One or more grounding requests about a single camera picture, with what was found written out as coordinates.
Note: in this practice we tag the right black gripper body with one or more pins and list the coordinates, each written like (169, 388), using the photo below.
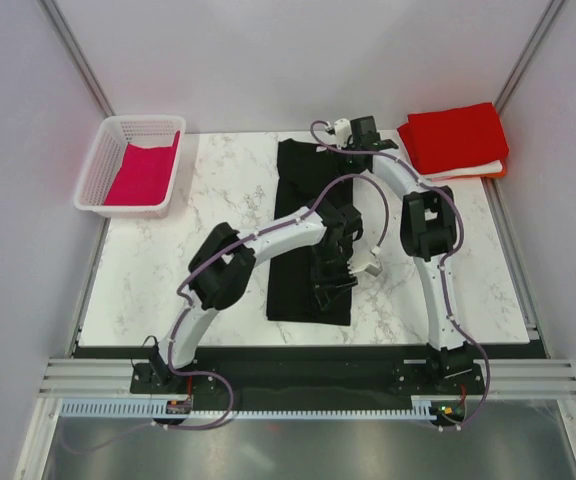
(350, 165)

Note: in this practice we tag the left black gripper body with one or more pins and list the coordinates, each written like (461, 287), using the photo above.
(331, 266)

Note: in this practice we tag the black t shirt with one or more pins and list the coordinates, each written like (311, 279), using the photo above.
(304, 171)

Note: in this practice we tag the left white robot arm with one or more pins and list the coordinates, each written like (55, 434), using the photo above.
(220, 271)

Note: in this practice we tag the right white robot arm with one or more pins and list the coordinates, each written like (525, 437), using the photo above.
(430, 229)

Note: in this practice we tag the red folded t shirt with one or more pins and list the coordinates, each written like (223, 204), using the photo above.
(455, 138)

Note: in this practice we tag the orange folded t shirt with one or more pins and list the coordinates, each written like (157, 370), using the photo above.
(499, 174)

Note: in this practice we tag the pink t shirt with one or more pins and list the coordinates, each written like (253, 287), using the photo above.
(144, 176)

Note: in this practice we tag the white plastic basket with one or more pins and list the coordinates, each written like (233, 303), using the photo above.
(106, 156)

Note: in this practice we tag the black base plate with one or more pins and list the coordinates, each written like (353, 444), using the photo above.
(409, 369)

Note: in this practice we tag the right aluminium side rail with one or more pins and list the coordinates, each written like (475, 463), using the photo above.
(517, 272)

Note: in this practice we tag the right aluminium corner post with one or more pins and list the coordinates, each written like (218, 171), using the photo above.
(529, 52)

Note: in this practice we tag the aluminium corner post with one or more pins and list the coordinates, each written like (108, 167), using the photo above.
(76, 54)
(529, 52)

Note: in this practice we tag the aluminium front frame rail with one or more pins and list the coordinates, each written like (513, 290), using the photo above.
(512, 379)

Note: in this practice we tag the left aluminium corner post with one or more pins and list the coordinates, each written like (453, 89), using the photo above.
(76, 54)

